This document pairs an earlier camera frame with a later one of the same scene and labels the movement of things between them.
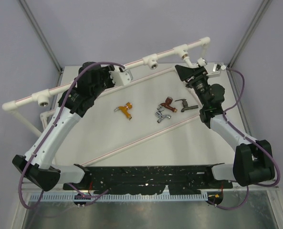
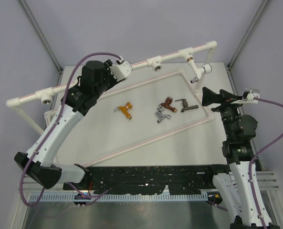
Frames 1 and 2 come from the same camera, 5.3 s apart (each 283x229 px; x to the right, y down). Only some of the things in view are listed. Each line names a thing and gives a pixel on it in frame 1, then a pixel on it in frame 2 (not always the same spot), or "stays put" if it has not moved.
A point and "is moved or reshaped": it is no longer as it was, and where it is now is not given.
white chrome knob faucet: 201,62 is moved or reshaped
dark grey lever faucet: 185,105 stays put
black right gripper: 192,76 -> 209,97
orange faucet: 125,109 stays put
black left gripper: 105,71 stays put
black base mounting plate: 149,180 stays put
